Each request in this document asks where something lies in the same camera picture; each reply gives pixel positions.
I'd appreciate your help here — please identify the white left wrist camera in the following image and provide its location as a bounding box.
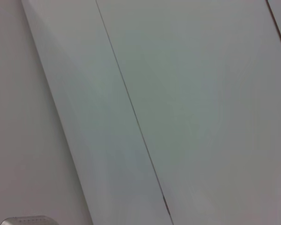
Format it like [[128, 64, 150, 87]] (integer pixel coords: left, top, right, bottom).
[[0, 215, 59, 225]]

